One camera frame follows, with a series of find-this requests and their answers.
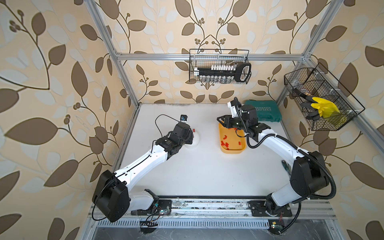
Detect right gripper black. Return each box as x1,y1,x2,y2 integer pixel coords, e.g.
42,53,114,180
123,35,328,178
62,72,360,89
217,114,248,132

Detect white dome screw holder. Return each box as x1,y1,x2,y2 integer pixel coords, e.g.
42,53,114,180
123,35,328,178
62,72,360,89
184,129,200,150

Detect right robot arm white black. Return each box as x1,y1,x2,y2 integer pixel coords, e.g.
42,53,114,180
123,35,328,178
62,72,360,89
217,99,337,217

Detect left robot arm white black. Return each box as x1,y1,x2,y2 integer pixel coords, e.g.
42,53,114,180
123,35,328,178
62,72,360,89
92,122,194,223

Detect yellow plastic tray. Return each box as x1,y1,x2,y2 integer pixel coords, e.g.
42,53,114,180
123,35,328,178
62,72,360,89
219,124,247,154

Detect green plastic tool case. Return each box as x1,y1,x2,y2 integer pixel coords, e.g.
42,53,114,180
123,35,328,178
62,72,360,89
245,100,283,123

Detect black pliers in basket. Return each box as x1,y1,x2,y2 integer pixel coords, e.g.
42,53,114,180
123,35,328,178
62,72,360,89
293,88,320,121

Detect yellow rubber glove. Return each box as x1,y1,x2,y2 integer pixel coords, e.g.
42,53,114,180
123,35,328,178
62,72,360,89
311,97,341,118

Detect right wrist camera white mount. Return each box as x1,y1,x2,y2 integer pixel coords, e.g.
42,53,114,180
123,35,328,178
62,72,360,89
228,97,242,118

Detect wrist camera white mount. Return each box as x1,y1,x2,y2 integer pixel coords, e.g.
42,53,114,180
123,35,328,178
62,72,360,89
180,115,188,123
228,97,242,118

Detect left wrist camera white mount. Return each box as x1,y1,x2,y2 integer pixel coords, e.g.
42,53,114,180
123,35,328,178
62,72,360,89
180,115,188,123

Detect socket set rail black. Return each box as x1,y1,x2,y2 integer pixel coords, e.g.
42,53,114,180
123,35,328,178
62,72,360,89
192,63,252,84

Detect black wire basket back wall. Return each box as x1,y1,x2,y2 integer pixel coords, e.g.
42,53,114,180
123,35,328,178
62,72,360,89
189,49,252,85

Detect black wire basket wall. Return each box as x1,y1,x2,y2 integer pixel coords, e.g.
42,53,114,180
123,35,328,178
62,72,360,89
189,49,252,85
284,63,366,131

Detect ratchet wrench green handle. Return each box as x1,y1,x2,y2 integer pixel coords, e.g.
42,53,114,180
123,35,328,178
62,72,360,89
282,160,292,177

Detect black wire basket right wall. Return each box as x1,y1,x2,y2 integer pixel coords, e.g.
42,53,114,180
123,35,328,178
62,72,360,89
284,63,366,131

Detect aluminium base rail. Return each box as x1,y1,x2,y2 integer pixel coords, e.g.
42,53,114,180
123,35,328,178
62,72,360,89
95,197,336,230

